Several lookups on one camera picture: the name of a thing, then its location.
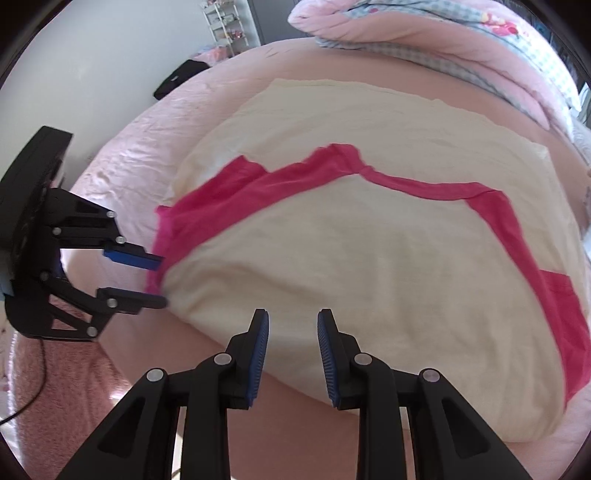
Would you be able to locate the cream shirt with magenta sleeves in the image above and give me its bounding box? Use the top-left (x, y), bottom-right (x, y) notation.
top-left (145, 143), bottom-right (591, 446)

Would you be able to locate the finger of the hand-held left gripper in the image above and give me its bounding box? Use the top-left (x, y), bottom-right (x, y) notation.
top-left (39, 271), bottom-right (168, 341)
top-left (48, 187), bottom-right (163, 272)

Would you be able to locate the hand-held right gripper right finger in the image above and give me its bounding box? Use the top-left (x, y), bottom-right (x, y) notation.
top-left (317, 308), bottom-right (532, 480)

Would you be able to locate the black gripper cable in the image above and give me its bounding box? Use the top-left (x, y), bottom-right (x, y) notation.
top-left (0, 339), bottom-right (47, 428)

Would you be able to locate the person's left forearm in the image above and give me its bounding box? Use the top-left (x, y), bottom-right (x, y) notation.
top-left (9, 295), bottom-right (139, 444)

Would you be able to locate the pink folded quilt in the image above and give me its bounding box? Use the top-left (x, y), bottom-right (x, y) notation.
top-left (287, 0), bottom-right (583, 139)

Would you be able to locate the grey door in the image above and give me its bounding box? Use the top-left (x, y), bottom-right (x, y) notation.
top-left (249, 0), bottom-right (301, 47)

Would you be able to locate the white wire shelf rack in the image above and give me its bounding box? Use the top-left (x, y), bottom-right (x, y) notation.
top-left (201, 0), bottom-right (262, 51)

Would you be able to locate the black bag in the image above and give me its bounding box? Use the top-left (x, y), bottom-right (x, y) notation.
top-left (153, 59), bottom-right (211, 101)

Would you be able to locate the pink cloth bundle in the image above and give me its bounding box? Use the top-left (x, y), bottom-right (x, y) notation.
top-left (194, 44), bottom-right (232, 63)

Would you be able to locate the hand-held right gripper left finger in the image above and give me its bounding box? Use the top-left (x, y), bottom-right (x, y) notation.
top-left (55, 308), bottom-right (270, 480)

